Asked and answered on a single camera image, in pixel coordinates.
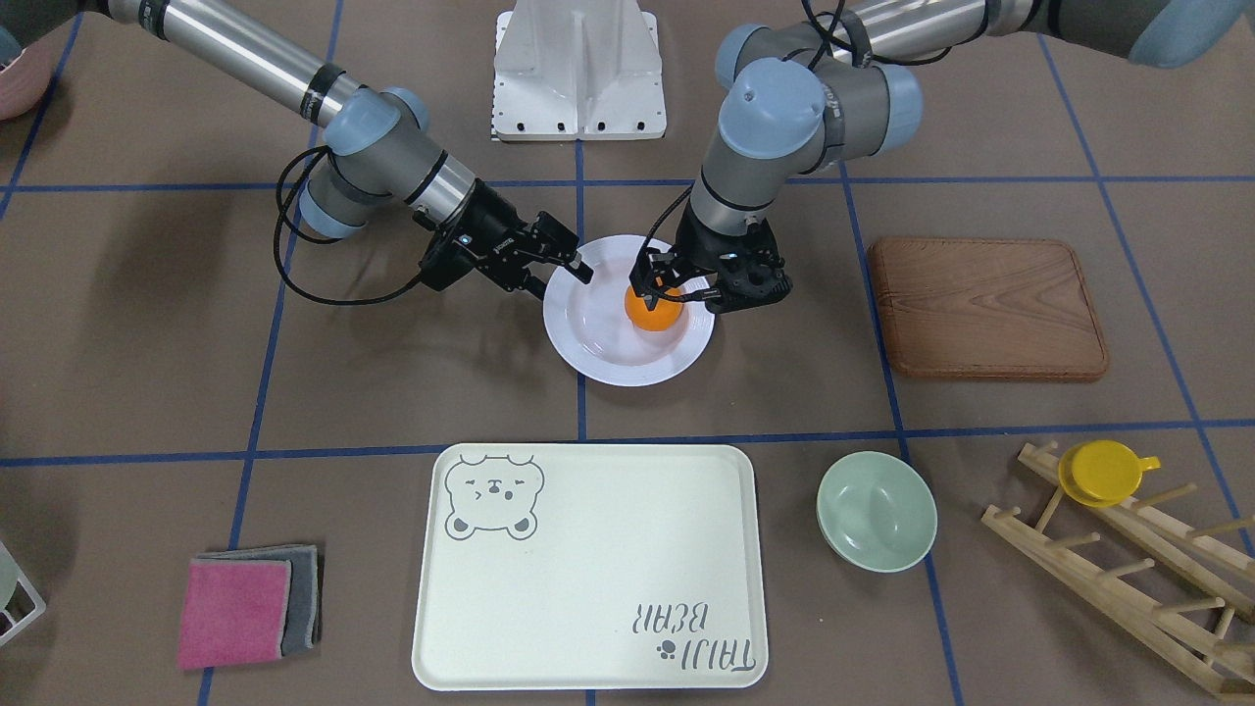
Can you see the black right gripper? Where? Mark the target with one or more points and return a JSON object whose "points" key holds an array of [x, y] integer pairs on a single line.
{"points": [[493, 232]]}

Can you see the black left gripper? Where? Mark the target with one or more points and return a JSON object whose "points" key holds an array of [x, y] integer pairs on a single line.
{"points": [[708, 241]]}

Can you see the orange fruit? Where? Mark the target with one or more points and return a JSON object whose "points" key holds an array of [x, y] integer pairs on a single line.
{"points": [[655, 312]]}

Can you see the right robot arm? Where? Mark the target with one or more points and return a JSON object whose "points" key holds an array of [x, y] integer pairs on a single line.
{"points": [[376, 150]]}

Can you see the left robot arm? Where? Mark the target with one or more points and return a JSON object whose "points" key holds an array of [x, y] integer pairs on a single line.
{"points": [[839, 86]]}

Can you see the cream bear tray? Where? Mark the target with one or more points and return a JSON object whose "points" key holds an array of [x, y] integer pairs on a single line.
{"points": [[591, 567]]}

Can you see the white round plate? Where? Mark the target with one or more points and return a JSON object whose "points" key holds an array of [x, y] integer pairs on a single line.
{"points": [[589, 326]]}

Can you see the wooden cutting board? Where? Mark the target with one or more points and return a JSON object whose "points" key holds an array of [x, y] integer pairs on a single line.
{"points": [[986, 308]]}

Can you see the green bowl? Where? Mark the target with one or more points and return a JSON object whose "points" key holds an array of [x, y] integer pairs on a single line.
{"points": [[876, 512]]}

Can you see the grey cloth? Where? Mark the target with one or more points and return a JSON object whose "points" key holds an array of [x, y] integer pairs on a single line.
{"points": [[303, 594]]}

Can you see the yellow cup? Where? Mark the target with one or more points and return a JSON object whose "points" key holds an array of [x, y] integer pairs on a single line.
{"points": [[1103, 472]]}

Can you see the pink cloth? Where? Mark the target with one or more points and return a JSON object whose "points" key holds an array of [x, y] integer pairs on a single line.
{"points": [[234, 613]]}

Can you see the pink bowl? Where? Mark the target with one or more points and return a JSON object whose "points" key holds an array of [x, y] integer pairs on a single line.
{"points": [[25, 81]]}

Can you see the white cup rack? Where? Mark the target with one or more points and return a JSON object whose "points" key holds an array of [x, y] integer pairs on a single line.
{"points": [[21, 603]]}

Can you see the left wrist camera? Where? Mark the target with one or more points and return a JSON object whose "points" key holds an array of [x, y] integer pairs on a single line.
{"points": [[747, 280]]}

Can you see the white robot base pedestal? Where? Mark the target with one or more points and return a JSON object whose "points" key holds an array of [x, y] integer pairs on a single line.
{"points": [[577, 70]]}

